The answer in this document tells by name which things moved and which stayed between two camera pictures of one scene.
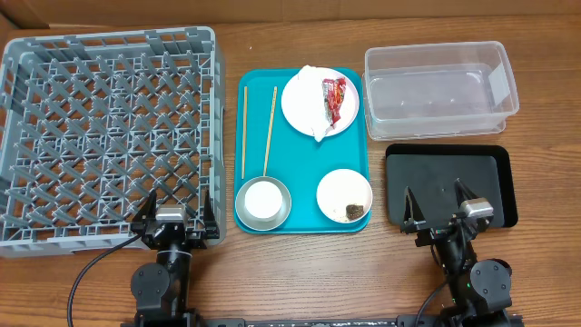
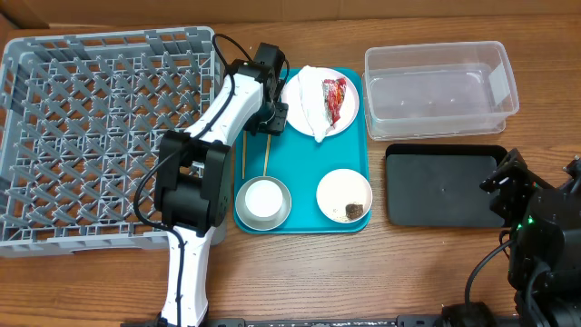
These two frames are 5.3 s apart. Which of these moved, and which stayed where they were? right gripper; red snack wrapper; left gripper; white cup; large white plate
Moved: right gripper; left gripper
Stayed: red snack wrapper; white cup; large white plate
